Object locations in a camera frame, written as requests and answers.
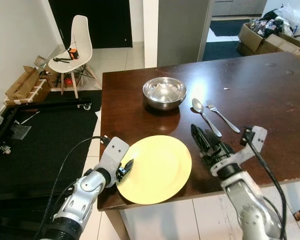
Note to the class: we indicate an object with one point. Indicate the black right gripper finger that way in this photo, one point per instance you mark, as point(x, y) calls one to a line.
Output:
point(198, 140)
point(211, 141)

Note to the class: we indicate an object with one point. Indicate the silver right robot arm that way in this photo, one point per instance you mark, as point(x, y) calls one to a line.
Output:
point(250, 205)

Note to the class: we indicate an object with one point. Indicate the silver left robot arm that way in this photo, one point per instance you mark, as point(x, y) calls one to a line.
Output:
point(82, 197)

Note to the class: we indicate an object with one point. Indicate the silver fork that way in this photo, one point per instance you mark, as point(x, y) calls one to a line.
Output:
point(222, 118)

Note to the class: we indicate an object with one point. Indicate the yellow round plate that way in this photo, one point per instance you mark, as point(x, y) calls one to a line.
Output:
point(157, 172)

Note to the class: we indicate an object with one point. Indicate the silver spoon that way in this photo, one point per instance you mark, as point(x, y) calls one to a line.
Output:
point(197, 105)

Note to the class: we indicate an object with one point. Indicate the stainless steel bowl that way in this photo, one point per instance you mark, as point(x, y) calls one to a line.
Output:
point(164, 95)

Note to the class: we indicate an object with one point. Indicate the black floor mat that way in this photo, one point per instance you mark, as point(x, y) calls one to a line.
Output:
point(40, 150)

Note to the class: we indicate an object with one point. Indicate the dark blue rug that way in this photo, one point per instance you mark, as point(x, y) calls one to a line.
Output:
point(225, 50)

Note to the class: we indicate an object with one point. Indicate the black wheeled metal stand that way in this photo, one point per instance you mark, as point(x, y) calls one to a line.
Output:
point(45, 104)

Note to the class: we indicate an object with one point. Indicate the cardboard box full of clutter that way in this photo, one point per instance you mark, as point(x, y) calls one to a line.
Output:
point(270, 42)

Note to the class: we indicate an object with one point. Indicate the orange and black tool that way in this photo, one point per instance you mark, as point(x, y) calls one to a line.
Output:
point(73, 54)

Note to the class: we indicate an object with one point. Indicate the flat open cardboard box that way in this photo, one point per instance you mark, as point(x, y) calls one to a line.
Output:
point(25, 85)

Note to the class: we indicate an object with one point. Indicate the white chair with wooden legs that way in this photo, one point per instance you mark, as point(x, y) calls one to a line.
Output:
point(80, 35)

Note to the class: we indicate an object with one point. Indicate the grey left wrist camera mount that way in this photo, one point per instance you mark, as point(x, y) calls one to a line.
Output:
point(114, 152)

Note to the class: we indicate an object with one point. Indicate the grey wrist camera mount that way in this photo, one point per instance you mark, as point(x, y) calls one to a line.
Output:
point(257, 137)
point(114, 152)

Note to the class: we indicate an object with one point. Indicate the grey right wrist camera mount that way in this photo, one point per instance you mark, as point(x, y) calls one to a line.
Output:
point(257, 137)

